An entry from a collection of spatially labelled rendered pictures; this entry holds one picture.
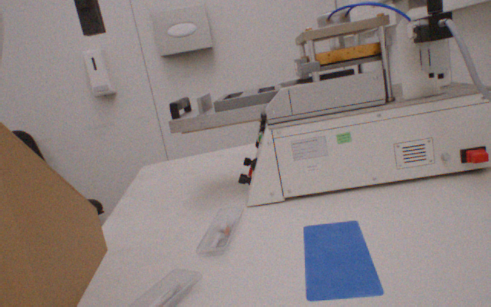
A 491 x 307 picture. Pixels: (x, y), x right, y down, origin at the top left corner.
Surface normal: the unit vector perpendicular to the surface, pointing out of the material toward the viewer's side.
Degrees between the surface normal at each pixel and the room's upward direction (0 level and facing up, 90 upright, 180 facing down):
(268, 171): 90
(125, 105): 90
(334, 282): 0
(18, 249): 90
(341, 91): 90
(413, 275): 0
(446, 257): 0
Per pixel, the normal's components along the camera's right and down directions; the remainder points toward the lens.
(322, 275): -0.18, -0.96
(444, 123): -0.07, 0.21
